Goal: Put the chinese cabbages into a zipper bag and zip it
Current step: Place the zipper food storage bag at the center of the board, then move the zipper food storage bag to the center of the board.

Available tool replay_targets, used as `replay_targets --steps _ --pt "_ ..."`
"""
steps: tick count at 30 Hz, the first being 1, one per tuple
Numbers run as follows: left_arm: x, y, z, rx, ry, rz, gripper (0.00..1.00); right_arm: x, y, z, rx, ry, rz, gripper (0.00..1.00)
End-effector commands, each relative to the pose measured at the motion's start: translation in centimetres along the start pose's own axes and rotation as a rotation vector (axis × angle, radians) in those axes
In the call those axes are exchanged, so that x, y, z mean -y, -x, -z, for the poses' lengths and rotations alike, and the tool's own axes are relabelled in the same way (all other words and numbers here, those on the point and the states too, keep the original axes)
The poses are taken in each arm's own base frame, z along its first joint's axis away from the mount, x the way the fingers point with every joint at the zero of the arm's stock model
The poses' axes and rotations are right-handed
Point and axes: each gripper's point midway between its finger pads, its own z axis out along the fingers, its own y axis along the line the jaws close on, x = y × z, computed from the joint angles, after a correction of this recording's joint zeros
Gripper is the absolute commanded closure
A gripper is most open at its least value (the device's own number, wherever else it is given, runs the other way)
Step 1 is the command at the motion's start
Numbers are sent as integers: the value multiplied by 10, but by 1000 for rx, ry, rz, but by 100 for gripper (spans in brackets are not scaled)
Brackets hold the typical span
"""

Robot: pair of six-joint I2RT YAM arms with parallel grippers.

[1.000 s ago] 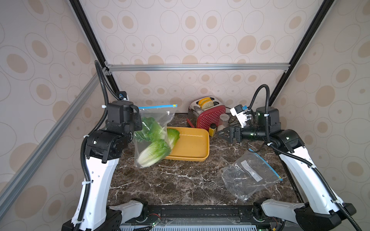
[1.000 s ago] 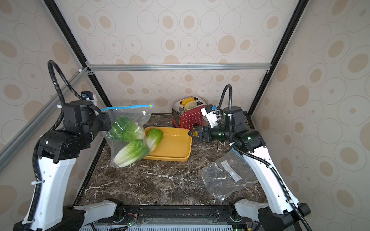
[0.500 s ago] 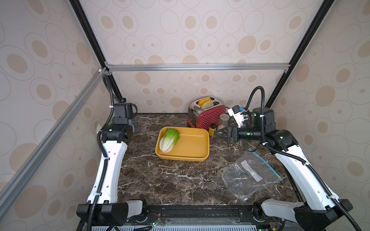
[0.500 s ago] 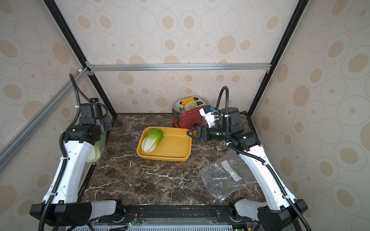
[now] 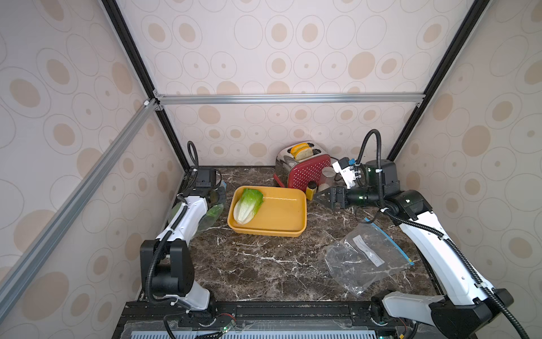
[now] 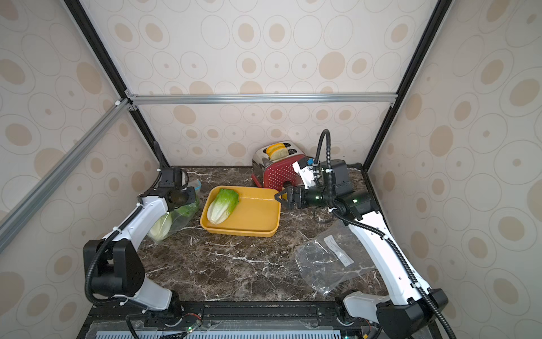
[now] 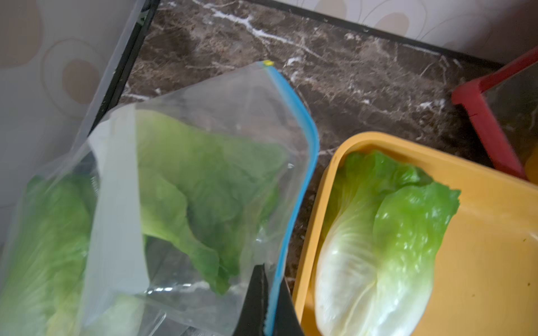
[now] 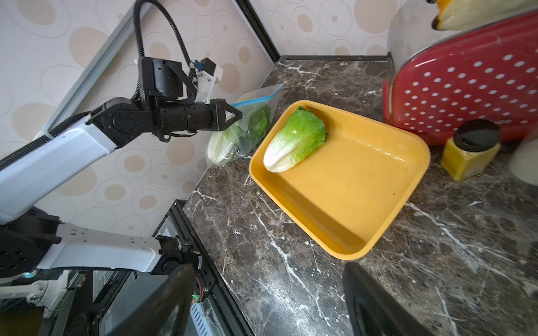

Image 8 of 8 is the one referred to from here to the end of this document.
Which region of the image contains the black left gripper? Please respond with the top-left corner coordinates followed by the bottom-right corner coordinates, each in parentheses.
top-left (138, 57), bottom-right (242, 141)

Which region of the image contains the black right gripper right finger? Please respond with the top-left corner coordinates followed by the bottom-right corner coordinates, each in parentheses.
top-left (342, 263), bottom-right (432, 335)

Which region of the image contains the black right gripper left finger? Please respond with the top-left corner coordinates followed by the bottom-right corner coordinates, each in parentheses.
top-left (109, 265), bottom-right (195, 336)

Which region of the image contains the chinese cabbage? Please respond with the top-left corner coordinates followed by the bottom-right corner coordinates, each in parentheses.
top-left (263, 106), bottom-right (328, 173)
top-left (240, 103), bottom-right (271, 149)
top-left (207, 125), bottom-right (245, 166)

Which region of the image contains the clear zipper bag blue seal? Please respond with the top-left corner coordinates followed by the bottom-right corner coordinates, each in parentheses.
top-left (207, 83), bottom-right (285, 168)

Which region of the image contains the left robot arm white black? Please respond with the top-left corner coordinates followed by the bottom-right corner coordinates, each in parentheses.
top-left (1, 57), bottom-right (242, 278)

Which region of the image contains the yellow rectangular tray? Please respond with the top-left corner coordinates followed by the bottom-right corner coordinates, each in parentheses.
top-left (249, 100), bottom-right (431, 260)

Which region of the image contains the yellow spice bottle black cap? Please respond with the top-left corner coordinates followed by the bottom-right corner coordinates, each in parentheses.
top-left (441, 119), bottom-right (501, 181)

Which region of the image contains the red chrome toaster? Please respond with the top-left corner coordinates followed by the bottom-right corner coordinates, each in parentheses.
top-left (383, 1), bottom-right (537, 146)

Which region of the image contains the pale toast slice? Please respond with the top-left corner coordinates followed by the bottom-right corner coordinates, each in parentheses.
top-left (432, 0), bottom-right (537, 31)

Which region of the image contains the black frame post left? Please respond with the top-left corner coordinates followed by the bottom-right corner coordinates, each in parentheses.
top-left (235, 0), bottom-right (281, 62)

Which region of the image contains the aluminium rail left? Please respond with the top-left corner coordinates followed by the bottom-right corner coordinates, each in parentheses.
top-left (34, 6), bottom-right (134, 139)

